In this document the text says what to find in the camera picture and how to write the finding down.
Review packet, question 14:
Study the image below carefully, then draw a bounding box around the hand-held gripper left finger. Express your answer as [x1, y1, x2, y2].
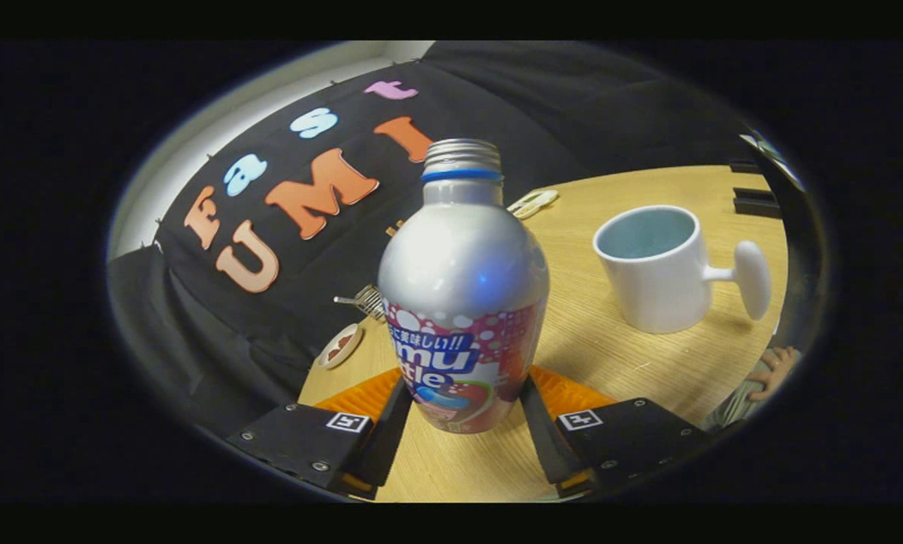
[226, 368, 414, 501]

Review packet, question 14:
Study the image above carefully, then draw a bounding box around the small white dish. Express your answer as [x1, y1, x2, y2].
[507, 190, 560, 220]

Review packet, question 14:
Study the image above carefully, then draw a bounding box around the silver juice bottle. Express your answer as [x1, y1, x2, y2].
[377, 138, 550, 434]

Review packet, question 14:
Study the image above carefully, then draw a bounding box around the wooden table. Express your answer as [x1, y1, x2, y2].
[298, 165, 792, 503]

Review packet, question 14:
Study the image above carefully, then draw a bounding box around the person's grey clothing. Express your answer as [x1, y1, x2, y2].
[704, 382, 762, 431]

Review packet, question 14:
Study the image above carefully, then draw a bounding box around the wire mesh holder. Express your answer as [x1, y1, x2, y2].
[354, 285, 386, 322]

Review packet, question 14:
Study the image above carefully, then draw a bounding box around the white cup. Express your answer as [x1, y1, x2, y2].
[592, 205, 772, 335]

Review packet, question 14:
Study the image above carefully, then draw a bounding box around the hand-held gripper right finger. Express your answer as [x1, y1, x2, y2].
[518, 365, 713, 499]

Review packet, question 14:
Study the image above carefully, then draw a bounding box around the white oval plate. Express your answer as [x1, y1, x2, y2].
[317, 323, 364, 370]

